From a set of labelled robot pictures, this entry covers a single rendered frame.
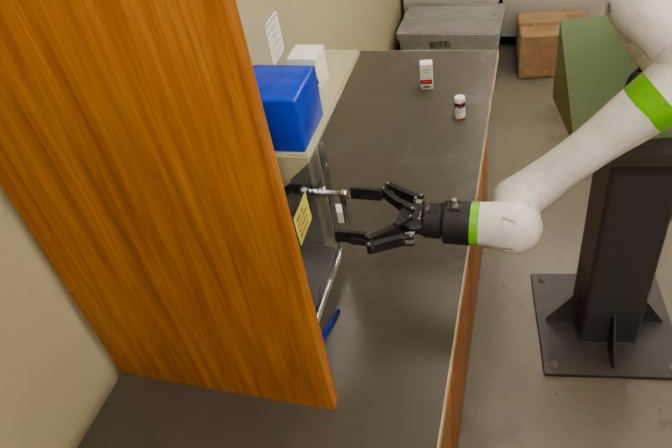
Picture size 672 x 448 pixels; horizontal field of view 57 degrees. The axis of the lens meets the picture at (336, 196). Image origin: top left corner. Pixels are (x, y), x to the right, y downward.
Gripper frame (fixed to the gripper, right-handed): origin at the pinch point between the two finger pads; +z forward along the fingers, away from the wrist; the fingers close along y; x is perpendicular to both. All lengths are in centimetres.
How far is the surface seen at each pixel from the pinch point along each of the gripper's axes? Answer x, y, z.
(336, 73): -36.6, 3.4, -3.7
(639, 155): 21, -53, -65
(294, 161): -35.6, 26.7, -3.4
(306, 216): -9.0, 11.1, 4.5
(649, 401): 114, -38, -82
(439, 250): 20.4, -10.8, -17.5
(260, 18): -49, 8, 6
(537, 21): 86, -265, -37
